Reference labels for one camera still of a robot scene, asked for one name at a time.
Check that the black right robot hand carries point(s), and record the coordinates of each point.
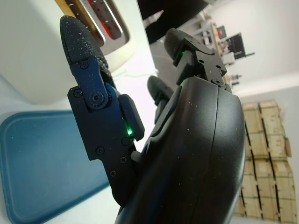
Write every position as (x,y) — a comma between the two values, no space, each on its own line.
(191,144)

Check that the cream two-slot toaster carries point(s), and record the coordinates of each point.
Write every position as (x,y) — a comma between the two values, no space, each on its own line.
(30,58)

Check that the stacked wooden crates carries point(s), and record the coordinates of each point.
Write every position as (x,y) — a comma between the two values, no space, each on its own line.
(266,144)

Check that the black computer monitor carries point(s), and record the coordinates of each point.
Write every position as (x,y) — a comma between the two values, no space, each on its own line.
(238,45)

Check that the blue plastic tray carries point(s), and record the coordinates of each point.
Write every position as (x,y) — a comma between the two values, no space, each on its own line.
(46,163)

